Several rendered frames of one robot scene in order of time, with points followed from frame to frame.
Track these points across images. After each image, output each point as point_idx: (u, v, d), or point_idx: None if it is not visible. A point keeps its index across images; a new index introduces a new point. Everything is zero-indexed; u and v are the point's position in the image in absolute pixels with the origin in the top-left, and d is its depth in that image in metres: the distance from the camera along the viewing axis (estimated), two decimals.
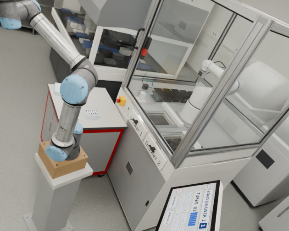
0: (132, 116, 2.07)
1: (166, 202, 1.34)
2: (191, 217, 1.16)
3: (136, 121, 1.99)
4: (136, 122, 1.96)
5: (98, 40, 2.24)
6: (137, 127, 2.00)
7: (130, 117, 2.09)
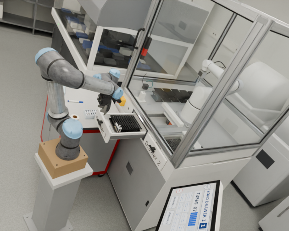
0: (98, 116, 1.89)
1: (166, 202, 1.34)
2: (191, 217, 1.16)
3: (101, 121, 1.81)
4: (99, 123, 1.78)
5: (98, 40, 2.24)
6: (102, 128, 1.83)
7: (96, 117, 1.92)
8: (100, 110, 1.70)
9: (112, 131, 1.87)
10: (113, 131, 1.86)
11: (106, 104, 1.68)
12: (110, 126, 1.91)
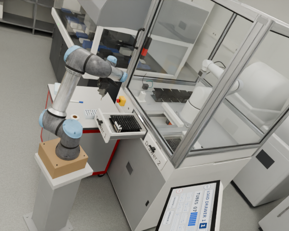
0: (98, 116, 1.89)
1: (166, 202, 1.34)
2: (191, 217, 1.16)
3: (101, 121, 1.81)
4: (99, 123, 1.78)
5: (98, 40, 2.24)
6: (102, 128, 1.83)
7: (96, 117, 1.92)
8: (98, 93, 1.93)
9: (112, 131, 1.87)
10: (113, 131, 1.86)
11: (104, 87, 1.91)
12: (110, 126, 1.91)
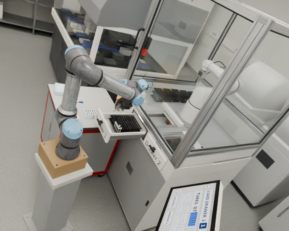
0: (98, 116, 1.89)
1: (166, 202, 1.34)
2: (191, 217, 1.16)
3: (101, 121, 1.81)
4: (99, 123, 1.78)
5: (98, 40, 2.24)
6: (102, 128, 1.83)
7: (96, 117, 1.92)
8: (123, 111, 1.80)
9: (112, 131, 1.87)
10: (113, 131, 1.86)
11: None
12: (110, 126, 1.91)
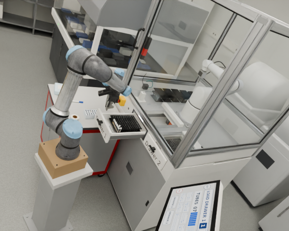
0: (98, 116, 1.89)
1: (166, 202, 1.34)
2: (191, 217, 1.16)
3: (101, 121, 1.81)
4: (99, 123, 1.78)
5: (98, 40, 2.24)
6: (102, 128, 1.83)
7: (96, 117, 1.92)
8: (113, 102, 1.95)
9: (112, 131, 1.87)
10: (113, 131, 1.86)
11: None
12: (110, 126, 1.91)
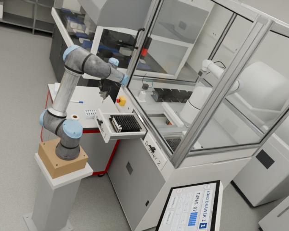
0: (98, 116, 1.89)
1: (166, 202, 1.34)
2: (191, 217, 1.16)
3: (101, 121, 1.81)
4: (99, 123, 1.78)
5: (98, 40, 2.24)
6: (102, 128, 1.83)
7: (96, 117, 1.92)
8: (100, 95, 1.90)
9: (112, 131, 1.87)
10: (113, 131, 1.86)
11: (106, 90, 1.88)
12: (110, 126, 1.91)
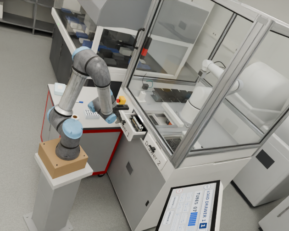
0: (120, 116, 2.00)
1: (166, 202, 1.34)
2: (191, 217, 1.16)
3: (124, 121, 1.92)
4: (123, 123, 1.89)
5: (98, 40, 2.24)
6: (124, 127, 1.94)
7: None
8: (115, 123, 1.85)
9: (133, 130, 1.98)
10: (134, 130, 1.97)
11: (117, 116, 1.81)
12: (131, 125, 2.02)
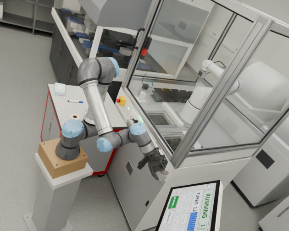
0: (132, 116, 2.07)
1: (166, 202, 1.34)
2: (191, 217, 1.16)
3: (136, 121, 1.99)
4: (136, 122, 1.96)
5: (98, 40, 2.24)
6: None
7: (130, 117, 2.10)
8: (168, 172, 1.27)
9: None
10: None
11: None
12: None
